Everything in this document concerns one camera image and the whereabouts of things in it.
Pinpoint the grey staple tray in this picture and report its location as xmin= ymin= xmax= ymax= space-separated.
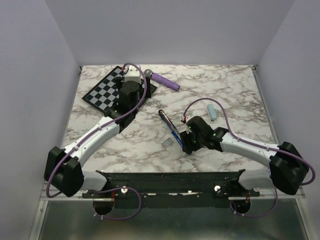
xmin=162 ymin=138 xmax=173 ymax=148

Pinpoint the light blue stapler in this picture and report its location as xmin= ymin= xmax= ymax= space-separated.
xmin=207 ymin=104 xmax=217 ymax=122

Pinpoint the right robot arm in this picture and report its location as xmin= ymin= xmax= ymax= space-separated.
xmin=179 ymin=116 xmax=310 ymax=196

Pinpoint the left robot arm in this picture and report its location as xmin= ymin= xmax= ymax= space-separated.
xmin=44 ymin=77 xmax=151 ymax=198

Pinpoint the purple glitter toy microphone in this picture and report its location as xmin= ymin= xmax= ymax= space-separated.
xmin=144 ymin=69 xmax=181 ymax=92

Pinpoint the black and silver chessboard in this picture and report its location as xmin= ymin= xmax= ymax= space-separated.
xmin=81 ymin=65 xmax=159 ymax=115

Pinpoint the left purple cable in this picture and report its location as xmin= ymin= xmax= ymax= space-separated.
xmin=46 ymin=62 xmax=148 ymax=221

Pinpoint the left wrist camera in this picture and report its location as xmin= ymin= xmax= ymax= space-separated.
xmin=124 ymin=65 xmax=141 ymax=83

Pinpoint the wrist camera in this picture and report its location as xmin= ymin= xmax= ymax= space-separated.
xmin=124 ymin=65 xmax=141 ymax=83
xmin=181 ymin=116 xmax=187 ymax=124

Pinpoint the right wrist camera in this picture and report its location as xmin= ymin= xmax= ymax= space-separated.
xmin=181 ymin=116 xmax=187 ymax=124

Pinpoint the aluminium mounting rail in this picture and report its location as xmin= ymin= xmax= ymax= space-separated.
xmin=54 ymin=171 xmax=305 ymax=212

